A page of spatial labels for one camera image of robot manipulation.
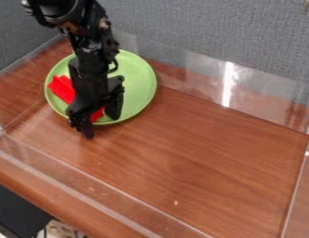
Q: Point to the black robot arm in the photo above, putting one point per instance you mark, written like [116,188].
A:
[81,20]

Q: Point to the white power strip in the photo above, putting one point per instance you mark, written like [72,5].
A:
[60,230]

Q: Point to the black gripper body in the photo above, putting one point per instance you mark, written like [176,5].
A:
[92,86]

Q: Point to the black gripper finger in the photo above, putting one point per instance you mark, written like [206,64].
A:
[112,105]
[85,128]

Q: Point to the red plastic block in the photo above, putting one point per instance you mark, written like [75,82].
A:
[59,93]

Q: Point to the clear acrylic enclosure wall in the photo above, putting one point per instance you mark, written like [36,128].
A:
[210,164]

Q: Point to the green round plate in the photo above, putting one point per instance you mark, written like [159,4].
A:
[139,86]

